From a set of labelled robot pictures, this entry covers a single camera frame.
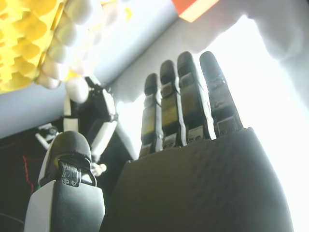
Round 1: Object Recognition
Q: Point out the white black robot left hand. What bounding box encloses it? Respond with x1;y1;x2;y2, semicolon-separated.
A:
24;50;294;232

